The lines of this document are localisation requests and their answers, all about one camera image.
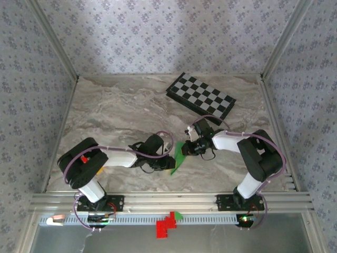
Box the black white folding chessboard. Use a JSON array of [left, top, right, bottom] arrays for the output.
[[165, 72, 237, 127]]

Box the red toy brick cluster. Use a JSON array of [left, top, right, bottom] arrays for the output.
[[155, 211, 177, 239]]

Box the grey slotted cable duct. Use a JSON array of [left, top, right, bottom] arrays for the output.
[[38, 213, 260, 227]]

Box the aluminium frame profile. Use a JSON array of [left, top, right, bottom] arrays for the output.
[[260, 0, 315, 80], [259, 76, 300, 192], [41, 77, 80, 193], [26, 0, 80, 80]]

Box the wide aluminium rail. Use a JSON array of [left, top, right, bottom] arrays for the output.
[[28, 191, 315, 213]]

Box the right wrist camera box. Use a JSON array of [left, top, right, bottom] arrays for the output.
[[187, 118, 214, 140]]

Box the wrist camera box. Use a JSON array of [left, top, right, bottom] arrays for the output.
[[187, 118, 214, 140], [143, 134, 172, 154]]

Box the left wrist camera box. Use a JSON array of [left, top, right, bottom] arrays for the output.
[[143, 134, 172, 154]]

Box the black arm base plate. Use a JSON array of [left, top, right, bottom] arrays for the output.
[[215, 194, 265, 212], [76, 194, 125, 212]]

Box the grey metal panel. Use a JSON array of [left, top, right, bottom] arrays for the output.
[[27, 212, 318, 253]]

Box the green paper sheet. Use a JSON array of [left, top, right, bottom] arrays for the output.
[[170, 141, 188, 176]]

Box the purple cable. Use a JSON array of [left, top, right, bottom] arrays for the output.
[[189, 114, 287, 230], [63, 130, 175, 232]]

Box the pink white small object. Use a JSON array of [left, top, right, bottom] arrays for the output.
[[46, 215, 66, 226]]

